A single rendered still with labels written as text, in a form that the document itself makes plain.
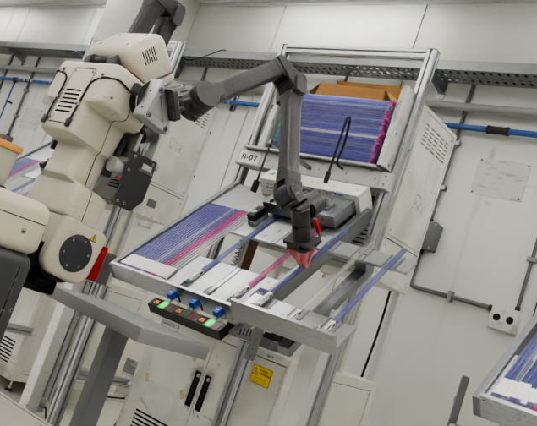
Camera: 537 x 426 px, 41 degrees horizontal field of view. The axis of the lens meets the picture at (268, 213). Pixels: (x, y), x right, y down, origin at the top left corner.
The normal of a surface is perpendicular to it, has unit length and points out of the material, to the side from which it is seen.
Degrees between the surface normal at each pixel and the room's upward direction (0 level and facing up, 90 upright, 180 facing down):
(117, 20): 90
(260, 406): 90
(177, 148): 90
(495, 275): 90
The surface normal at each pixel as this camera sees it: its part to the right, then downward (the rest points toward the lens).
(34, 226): 0.75, 0.18
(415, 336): -0.57, -0.32
